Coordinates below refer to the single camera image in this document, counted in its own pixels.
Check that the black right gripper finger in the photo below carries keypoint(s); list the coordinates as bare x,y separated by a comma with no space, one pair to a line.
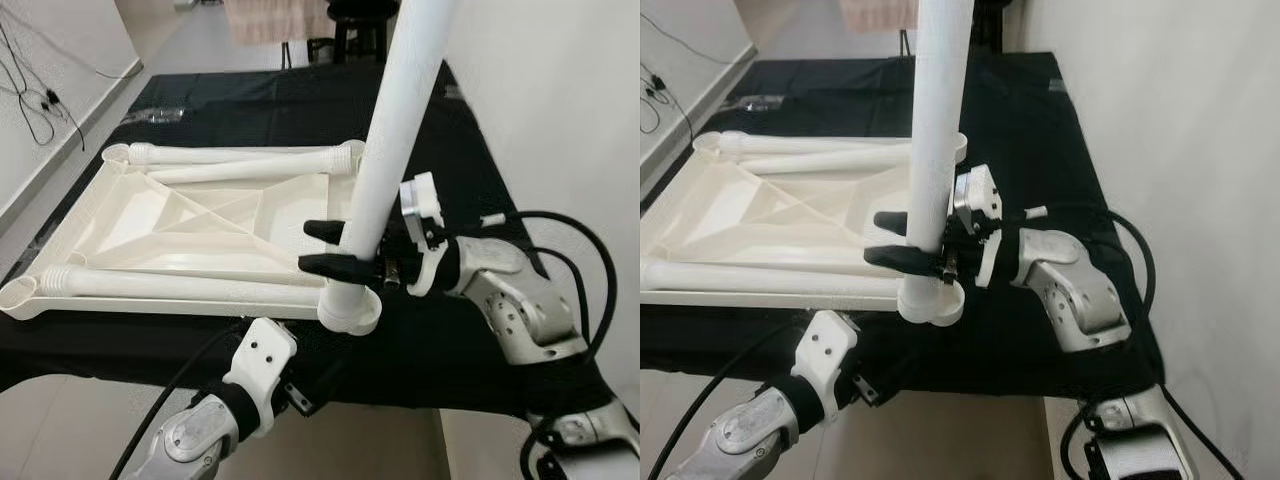
900,262
325,231
890,224
335,268

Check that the white plastic table top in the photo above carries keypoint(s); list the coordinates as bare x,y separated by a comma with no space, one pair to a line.
800,210
200,215

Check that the white plastic table leg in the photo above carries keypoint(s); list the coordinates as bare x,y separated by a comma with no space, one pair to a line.
940,100
250,172
200,285
810,145
830,162
780,280
230,153
400,100

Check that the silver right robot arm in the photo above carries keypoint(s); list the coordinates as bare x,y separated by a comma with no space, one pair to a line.
520,300
1075,285

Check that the clear plastic wrap piece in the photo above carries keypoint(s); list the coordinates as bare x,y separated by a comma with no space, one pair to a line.
155,115
762,101

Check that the black wooden stool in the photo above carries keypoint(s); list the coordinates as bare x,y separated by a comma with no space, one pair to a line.
988,15
362,8

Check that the black power plug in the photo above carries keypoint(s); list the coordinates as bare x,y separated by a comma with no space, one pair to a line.
657,88
50,100

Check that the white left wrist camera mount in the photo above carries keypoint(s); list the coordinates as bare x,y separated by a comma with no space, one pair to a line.
265,350
830,345

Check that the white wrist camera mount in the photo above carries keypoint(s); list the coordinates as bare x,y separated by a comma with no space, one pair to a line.
265,350
830,345
978,190
420,200

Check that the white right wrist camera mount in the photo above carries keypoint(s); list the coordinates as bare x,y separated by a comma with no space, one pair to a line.
978,190
420,200

